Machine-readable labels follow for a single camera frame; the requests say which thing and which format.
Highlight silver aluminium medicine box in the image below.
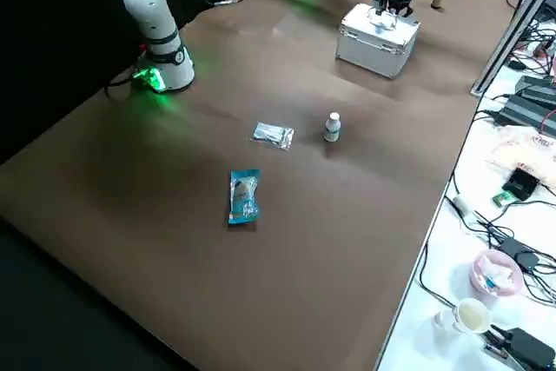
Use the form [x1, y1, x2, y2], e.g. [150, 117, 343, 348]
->
[335, 2, 421, 80]

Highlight white plastic bottle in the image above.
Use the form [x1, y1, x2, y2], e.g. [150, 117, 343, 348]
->
[323, 111, 341, 143]

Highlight black power adapter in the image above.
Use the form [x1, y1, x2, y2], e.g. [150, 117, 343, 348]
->
[515, 74, 556, 101]
[503, 326, 556, 371]
[496, 93, 556, 129]

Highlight clear silver zip bag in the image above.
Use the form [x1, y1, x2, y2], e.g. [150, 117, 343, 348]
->
[249, 121, 296, 152]

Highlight plastic bag red print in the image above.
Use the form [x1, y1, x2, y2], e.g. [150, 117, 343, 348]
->
[485, 124, 556, 192]

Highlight small black cradle device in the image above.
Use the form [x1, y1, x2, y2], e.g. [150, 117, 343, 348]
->
[506, 167, 540, 203]

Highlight blue snack packet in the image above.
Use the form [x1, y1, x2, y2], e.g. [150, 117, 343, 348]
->
[228, 169, 262, 227]

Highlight small black adapter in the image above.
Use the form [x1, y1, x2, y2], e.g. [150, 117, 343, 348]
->
[498, 238, 540, 273]

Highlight pink bowl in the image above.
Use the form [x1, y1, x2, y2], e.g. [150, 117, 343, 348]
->
[470, 249, 524, 299]

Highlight paper cup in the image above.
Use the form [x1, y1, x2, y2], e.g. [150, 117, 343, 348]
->
[450, 297, 493, 335]

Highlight aluminium frame post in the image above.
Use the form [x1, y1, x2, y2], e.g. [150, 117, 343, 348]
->
[468, 0, 556, 96]

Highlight black cable bundle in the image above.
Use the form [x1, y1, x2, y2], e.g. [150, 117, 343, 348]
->
[416, 170, 556, 308]

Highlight black base cables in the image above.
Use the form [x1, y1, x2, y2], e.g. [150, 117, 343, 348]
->
[103, 65, 149, 101]

